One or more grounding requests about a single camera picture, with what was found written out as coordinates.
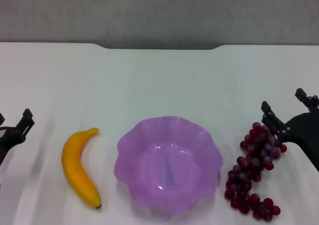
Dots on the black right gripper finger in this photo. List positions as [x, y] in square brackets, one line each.
[311, 101]
[272, 120]

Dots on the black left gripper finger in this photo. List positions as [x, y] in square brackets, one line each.
[25, 124]
[1, 119]

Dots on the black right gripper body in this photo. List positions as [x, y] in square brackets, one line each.
[305, 133]

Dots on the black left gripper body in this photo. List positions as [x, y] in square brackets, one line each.
[7, 141]

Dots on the dark red grape bunch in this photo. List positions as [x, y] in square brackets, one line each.
[251, 165]

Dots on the yellow banana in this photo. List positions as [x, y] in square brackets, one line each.
[74, 165]

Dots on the purple wavy plastic bowl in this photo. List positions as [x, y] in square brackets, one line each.
[149, 160]

